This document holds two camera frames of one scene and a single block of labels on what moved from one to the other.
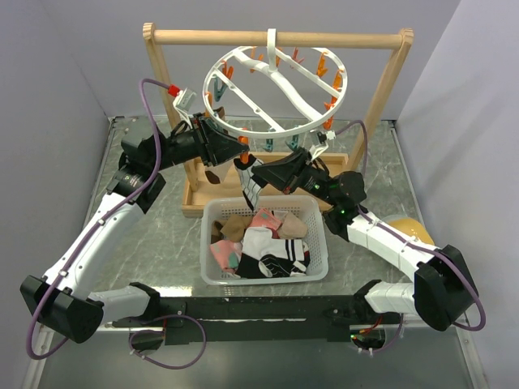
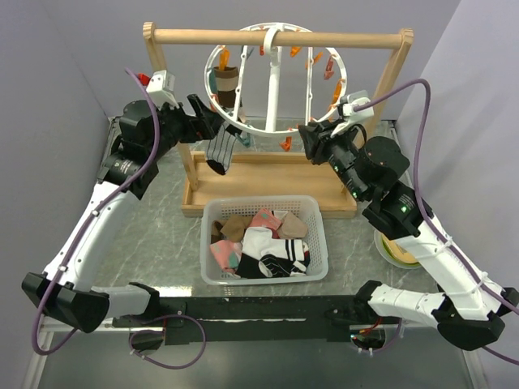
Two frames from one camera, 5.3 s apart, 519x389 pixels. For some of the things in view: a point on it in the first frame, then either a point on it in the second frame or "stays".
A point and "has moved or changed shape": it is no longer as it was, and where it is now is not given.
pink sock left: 227,253 stays
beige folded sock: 292,228 stays
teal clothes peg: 220,88 → 213,80
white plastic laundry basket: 309,207 stays
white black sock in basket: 263,256 stays
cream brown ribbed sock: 217,173 → 226,83
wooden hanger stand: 272,176 stays
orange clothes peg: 328,123 → 287,144
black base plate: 195,321 stays
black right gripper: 286,174 → 317,139
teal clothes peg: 269,145 → 245,138
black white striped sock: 250,188 has moved or changed shape
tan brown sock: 233,228 stays
